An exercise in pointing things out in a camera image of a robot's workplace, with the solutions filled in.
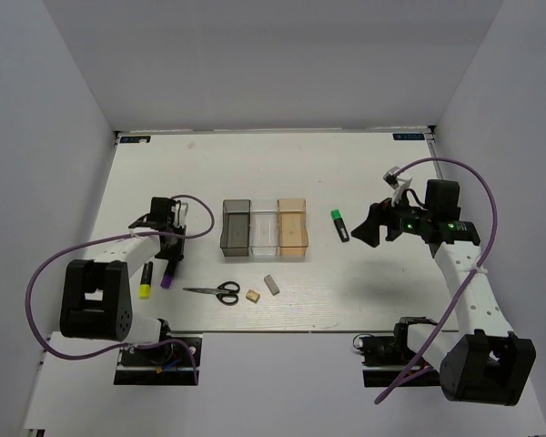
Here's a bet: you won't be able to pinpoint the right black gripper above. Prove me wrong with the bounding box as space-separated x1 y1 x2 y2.
351 187 432 247

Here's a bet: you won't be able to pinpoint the purple highlighter marker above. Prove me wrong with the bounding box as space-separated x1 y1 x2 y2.
160 270 175 290

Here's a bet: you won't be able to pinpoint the green highlighter marker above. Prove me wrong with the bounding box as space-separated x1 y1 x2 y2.
330 209 350 243

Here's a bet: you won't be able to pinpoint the yellow highlighter marker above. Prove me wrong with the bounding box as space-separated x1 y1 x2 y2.
138 261 154 300

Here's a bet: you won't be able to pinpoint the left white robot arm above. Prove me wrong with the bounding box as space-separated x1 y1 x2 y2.
59 198 188 363

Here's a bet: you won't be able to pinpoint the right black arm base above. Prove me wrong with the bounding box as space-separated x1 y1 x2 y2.
352 333 440 388

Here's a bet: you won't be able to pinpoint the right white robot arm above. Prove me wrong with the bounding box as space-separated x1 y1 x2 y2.
351 176 536 406

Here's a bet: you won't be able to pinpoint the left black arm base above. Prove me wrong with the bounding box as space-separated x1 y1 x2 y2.
114 334 203 387

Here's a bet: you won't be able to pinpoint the grey transparent container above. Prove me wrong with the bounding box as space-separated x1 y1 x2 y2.
220 199 251 258

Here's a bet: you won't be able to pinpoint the orange transparent container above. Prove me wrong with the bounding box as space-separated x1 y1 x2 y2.
278 198 308 259

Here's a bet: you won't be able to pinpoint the right blue table label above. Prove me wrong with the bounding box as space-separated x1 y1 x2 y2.
392 132 425 141

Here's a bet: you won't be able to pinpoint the blue table label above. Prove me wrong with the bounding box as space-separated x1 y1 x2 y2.
392 132 425 141
119 136 151 144

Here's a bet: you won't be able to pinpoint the grey rectangular eraser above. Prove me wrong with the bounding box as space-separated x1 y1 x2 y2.
264 275 280 296

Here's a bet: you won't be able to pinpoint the clear transparent container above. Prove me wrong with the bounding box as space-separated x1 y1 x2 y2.
250 199 278 259

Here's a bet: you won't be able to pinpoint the left blue table label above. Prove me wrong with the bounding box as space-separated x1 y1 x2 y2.
119 136 151 144

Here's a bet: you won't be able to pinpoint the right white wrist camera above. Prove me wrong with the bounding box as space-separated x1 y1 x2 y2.
383 167 412 207

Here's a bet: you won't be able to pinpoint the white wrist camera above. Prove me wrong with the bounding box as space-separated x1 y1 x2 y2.
173 199 189 228
383 167 412 207

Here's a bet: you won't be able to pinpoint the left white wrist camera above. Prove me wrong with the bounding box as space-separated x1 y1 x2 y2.
173 199 189 228

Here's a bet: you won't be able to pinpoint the black handled scissors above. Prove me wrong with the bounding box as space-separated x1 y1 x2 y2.
184 280 240 306

